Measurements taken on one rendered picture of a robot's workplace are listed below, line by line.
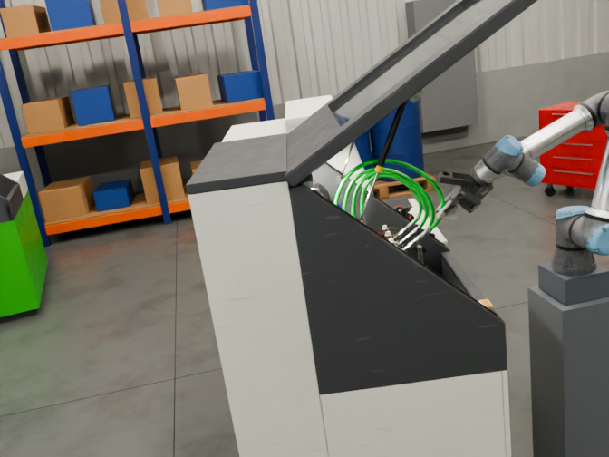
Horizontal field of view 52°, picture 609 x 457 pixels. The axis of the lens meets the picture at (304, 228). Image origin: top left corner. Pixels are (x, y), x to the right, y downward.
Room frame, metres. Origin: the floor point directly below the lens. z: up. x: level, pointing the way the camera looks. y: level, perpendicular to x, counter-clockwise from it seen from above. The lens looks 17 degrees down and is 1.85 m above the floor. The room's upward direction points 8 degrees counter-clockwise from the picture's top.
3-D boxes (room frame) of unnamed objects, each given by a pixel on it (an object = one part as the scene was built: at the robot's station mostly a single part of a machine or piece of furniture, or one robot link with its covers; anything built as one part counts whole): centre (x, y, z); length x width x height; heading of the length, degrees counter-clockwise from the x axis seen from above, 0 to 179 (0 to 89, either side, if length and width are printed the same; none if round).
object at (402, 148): (7.10, -0.87, 0.51); 1.20 x 0.85 x 1.02; 97
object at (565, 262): (2.13, -0.96, 0.95); 0.15 x 0.15 x 0.10
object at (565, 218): (2.13, -0.96, 1.07); 0.13 x 0.12 x 0.14; 10
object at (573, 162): (5.78, -2.73, 0.43); 0.70 x 0.46 x 0.86; 34
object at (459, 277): (2.04, -0.54, 0.87); 0.62 x 0.04 x 0.16; 179
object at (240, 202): (2.40, 0.16, 0.75); 1.40 x 0.28 x 1.50; 179
